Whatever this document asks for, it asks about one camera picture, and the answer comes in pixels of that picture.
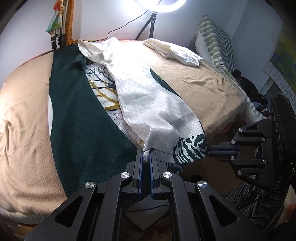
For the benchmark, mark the green white tree print t-shirt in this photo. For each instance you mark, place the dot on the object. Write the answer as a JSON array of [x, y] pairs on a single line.
[[76, 115]]

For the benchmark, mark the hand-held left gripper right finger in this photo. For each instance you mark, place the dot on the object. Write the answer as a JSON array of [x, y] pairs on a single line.
[[152, 166]]

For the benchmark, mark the dark clothes pile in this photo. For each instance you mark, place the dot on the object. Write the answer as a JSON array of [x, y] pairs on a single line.
[[249, 90]]

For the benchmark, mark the doll in green dress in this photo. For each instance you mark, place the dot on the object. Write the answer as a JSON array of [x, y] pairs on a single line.
[[55, 20]]

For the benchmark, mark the silver tripod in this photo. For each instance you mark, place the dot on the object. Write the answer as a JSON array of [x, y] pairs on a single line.
[[57, 39]]

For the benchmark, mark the green white striped pillow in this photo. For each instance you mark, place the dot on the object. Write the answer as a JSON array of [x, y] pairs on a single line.
[[215, 41]]

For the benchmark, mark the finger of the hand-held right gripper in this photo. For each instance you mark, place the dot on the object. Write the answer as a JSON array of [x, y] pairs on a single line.
[[245, 165], [224, 148]]

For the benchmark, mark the beige blanket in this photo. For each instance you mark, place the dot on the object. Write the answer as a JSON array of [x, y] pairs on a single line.
[[25, 120]]

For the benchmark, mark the small white folded cloth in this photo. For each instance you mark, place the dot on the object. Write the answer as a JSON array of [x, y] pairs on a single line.
[[175, 52]]

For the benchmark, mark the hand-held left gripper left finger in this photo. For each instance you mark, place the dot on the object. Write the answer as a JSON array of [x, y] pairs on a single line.
[[140, 166]]

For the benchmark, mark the orange scarf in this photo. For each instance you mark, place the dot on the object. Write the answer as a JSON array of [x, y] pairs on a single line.
[[69, 25]]

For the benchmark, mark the black white striped cloth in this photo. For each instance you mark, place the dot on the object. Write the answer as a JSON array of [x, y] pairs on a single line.
[[252, 199]]

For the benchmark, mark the framed picture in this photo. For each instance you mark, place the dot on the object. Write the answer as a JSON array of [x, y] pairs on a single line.
[[285, 55]]

